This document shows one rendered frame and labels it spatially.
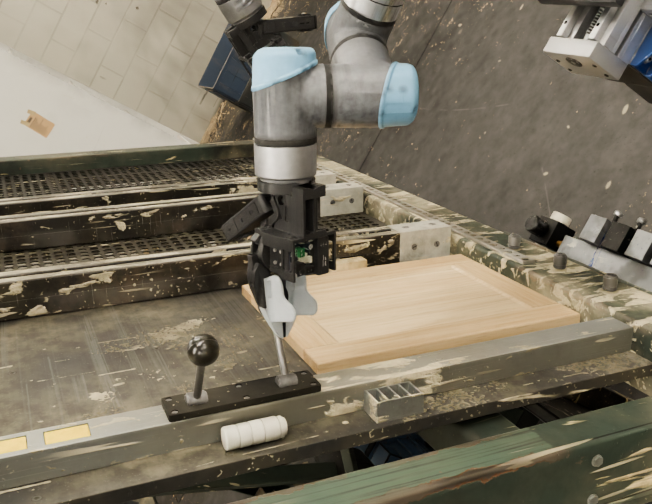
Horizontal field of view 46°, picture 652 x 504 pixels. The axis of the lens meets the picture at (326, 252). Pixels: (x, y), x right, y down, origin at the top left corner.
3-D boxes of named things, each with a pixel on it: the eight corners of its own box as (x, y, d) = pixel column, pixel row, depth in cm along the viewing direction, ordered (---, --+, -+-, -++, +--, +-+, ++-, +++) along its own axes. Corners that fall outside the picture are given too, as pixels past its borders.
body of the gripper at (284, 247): (291, 289, 90) (289, 189, 87) (246, 272, 96) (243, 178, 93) (338, 274, 95) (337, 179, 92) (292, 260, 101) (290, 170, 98)
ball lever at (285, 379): (306, 386, 99) (286, 286, 101) (278, 392, 97) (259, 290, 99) (297, 389, 102) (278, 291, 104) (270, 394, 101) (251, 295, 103)
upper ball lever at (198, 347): (214, 414, 96) (225, 350, 86) (184, 421, 94) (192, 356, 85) (206, 389, 98) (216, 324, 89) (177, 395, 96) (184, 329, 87)
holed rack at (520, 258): (535, 262, 147) (535, 259, 147) (522, 264, 146) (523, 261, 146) (260, 139, 292) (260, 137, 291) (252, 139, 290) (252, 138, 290)
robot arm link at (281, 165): (241, 143, 92) (292, 136, 97) (242, 180, 93) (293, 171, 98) (281, 150, 87) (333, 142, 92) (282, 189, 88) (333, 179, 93)
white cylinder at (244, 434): (227, 455, 92) (288, 441, 95) (226, 434, 91) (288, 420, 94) (220, 443, 95) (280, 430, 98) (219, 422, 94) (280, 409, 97)
